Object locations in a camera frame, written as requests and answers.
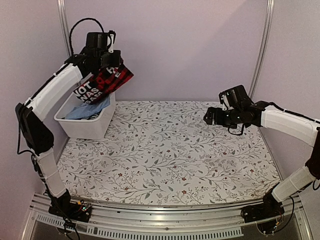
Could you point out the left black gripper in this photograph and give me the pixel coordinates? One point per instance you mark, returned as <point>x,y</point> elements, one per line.
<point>117,62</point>

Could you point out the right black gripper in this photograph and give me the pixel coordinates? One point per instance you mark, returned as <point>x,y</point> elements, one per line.
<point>218,121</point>

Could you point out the red black plaid shirt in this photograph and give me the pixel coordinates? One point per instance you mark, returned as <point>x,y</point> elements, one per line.
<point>99,87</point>

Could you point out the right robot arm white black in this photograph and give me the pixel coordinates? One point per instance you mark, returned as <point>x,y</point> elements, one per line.
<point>268,115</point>

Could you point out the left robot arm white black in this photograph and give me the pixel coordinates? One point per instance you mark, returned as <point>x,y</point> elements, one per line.
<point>31,114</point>

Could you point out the floral patterned table cloth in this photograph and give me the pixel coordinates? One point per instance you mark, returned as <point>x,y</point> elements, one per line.
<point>163,153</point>

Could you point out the light blue shirt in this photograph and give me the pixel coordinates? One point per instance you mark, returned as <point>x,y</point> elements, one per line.
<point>85,111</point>

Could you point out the white plastic bin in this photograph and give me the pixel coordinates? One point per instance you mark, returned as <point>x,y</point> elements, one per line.
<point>92,129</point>

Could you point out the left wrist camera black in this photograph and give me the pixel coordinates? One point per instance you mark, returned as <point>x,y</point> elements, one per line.
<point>101,40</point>

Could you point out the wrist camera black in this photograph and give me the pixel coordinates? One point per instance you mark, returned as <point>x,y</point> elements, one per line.
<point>101,40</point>
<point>235,98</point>

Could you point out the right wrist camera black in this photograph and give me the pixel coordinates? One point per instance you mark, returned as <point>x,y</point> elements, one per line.
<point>235,98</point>

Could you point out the left aluminium frame post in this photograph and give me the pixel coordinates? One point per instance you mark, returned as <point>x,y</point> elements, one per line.
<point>61,7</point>

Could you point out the aluminium frame post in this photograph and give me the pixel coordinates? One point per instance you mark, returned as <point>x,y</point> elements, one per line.
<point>61,7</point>
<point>263,47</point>

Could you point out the aluminium front rail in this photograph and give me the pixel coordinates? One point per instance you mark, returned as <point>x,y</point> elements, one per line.
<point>40,204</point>

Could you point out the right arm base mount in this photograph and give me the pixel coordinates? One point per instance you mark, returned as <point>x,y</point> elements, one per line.
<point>269,208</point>

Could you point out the right aluminium frame post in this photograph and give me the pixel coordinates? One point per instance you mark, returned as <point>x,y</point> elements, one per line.
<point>263,47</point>

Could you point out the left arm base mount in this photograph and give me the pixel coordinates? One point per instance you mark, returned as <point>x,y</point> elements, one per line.
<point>63,207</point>

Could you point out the perforated metal cable tray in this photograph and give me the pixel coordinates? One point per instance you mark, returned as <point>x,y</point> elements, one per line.
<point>140,231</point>

